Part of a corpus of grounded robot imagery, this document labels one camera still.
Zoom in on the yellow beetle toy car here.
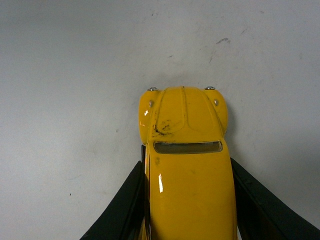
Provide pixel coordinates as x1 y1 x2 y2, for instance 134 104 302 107
138 86 238 240

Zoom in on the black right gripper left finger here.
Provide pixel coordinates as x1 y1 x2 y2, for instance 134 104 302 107
81 145 146 240

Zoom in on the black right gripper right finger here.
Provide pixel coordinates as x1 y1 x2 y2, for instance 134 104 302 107
230 158 320 240

